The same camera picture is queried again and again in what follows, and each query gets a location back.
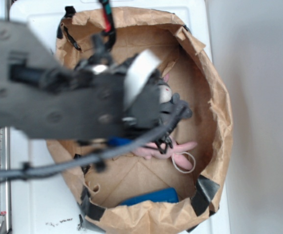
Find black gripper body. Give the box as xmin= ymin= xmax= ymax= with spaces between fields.
xmin=74 ymin=50 xmax=161 ymax=137

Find grey plush bunny toy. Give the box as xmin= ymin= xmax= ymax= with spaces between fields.
xmin=159 ymin=73 xmax=193 ymax=124

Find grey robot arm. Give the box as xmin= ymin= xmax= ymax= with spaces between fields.
xmin=0 ymin=20 xmax=160 ymax=141

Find pink plush bunny toy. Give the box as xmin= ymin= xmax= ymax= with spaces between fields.
xmin=132 ymin=138 xmax=197 ymax=174

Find brown paper bag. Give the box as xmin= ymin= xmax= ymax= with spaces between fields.
xmin=46 ymin=6 xmax=234 ymax=233

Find blue block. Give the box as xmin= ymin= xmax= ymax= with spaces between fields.
xmin=105 ymin=143 xmax=178 ymax=206

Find black red cable bundle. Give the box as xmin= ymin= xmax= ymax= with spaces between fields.
xmin=91 ymin=0 xmax=118 ymax=53

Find grey sleeved cable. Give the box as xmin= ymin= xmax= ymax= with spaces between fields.
xmin=0 ymin=101 xmax=190 ymax=182

